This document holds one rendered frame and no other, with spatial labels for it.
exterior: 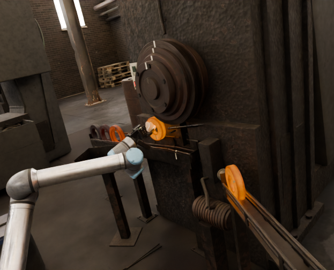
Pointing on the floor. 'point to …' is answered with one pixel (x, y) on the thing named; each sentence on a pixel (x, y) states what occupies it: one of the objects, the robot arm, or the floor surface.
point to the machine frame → (240, 105)
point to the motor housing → (213, 231)
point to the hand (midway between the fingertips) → (155, 125)
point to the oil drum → (131, 100)
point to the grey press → (22, 74)
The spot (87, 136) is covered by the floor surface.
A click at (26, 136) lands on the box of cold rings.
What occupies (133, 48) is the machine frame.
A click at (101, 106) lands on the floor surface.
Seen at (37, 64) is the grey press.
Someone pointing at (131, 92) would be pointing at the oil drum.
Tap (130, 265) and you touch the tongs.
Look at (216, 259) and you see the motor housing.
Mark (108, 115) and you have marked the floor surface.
